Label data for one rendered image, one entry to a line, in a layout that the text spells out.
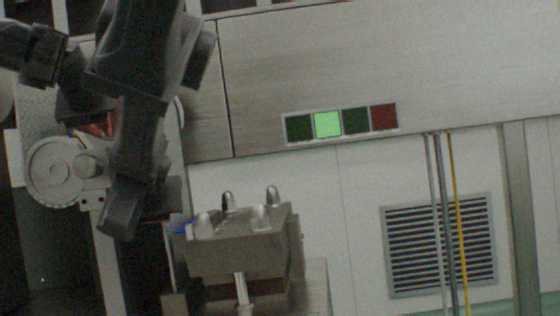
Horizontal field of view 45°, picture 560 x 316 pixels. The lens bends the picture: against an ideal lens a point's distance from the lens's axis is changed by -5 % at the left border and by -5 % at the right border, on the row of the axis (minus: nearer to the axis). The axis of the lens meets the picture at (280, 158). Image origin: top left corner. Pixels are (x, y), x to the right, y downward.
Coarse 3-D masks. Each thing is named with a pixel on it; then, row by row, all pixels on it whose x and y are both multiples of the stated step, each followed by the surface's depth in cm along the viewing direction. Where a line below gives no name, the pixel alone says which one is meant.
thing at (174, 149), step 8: (168, 144) 132; (176, 144) 139; (168, 152) 131; (176, 152) 138; (176, 160) 137; (176, 168) 136; (184, 176) 143; (184, 184) 142; (184, 192) 141; (184, 200) 140; (184, 208) 139; (176, 216) 131; (184, 216) 138; (168, 224) 124; (176, 224) 130; (184, 224) 137; (168, 232) 123; (168, 240) 122; (168, 248) 121
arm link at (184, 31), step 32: (128, 0) 51; (160, 0) 50; (128, 32) 53; (160, 32) 52; (192, 32) 63; (96, 64) 56; (128, 64) 55; (160, 64) 55; (128, 96) 58; (160, 96) 62
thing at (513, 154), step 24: (504, 144) 165; (504, 168) 167; (528, 168) 165; (504, 192) 169; (528, 192) 165; (528, 216) 165; (528, 240) 166; (528, 264) 166; (528, 288) 166; (528, 312) 167
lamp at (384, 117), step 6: (372, 108) 149; (378, 108) 149; (384, 108) 149; (390, 108) 149; (372, 114) 149; (378, 114) 149; (384, 114) 149; (390, 114) 149; (378, 120) 150; (384, 120) 149; (390, 120) 149; (396, 120) 149; (378, 126) 150; (384, 126) 150; (390, 126) 149; (396, 126) 149
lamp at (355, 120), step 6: (360, 108) 150; (348, 114) 150; (354, 114) 150; (360, 114) 150; (366, 114) 150; (348, 120) 150; (354, 120) 150; (360, 120) 150; (366, 120) 150; (348, 126) 150; (354, 126) 150; (360, 126) 150; (366, 126) 150; (348, 132) 150; (354, 132) 150; (360, 132) 150
